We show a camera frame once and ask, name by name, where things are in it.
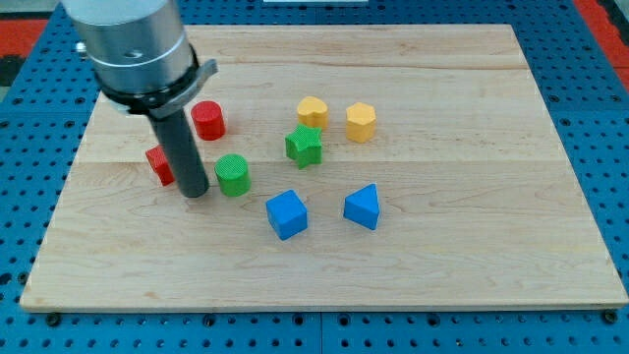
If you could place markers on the green cylinder block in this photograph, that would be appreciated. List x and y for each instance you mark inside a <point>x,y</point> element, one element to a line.
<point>232,172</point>

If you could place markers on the blue cube block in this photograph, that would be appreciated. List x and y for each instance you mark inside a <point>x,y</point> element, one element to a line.
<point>287,214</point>

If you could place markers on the green star block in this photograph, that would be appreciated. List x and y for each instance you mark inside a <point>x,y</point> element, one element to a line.
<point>304,145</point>

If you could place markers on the wooden board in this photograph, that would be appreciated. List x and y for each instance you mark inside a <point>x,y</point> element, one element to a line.
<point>480,209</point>

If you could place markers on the blue triangle block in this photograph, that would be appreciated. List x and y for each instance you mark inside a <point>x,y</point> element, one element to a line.
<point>362,207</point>

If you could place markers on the yellow heart block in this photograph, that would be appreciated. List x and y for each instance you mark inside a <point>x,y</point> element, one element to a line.
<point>313,112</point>

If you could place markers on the yellow hexagon block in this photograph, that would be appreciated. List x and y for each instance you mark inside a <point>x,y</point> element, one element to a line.
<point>360,122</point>

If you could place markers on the red cylinder block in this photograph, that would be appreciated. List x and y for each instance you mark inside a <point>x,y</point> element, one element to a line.
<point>208,120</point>

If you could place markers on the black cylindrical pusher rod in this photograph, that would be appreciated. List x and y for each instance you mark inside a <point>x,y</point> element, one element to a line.
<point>174,134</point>

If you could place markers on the red block behind rod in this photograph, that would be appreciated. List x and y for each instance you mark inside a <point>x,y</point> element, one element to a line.
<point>159,165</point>

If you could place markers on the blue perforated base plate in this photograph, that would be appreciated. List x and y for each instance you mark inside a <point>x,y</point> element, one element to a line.
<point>44,115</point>

